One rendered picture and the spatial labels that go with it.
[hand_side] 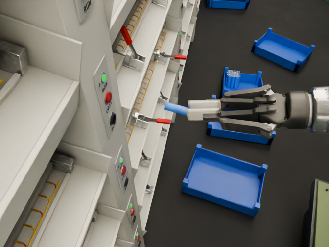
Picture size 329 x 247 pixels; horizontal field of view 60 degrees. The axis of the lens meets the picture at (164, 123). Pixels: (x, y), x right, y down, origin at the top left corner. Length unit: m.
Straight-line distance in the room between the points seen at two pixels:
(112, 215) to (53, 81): 0.36
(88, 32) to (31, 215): 0.25
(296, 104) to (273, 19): 1.75
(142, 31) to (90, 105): 0.39
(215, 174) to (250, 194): 0.16
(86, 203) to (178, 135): 0.98
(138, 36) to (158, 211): 0.72
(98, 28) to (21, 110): 0.13
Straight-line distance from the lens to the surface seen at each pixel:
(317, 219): 1.04
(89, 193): 0.44
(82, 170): 0.46
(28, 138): 0.27
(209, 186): 1.23
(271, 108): 0.59
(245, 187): 1.26
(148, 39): 0.69
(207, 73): 1.70
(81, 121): 0.37
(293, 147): 1.45
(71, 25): 0.29
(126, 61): 0.60
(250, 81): 1.67
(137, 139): 0.71
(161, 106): 1.04
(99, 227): 0.61
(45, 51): 0.30
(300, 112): 0.58
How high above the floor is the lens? 1.08
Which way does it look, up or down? 50 degrees down
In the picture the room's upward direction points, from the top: straight up
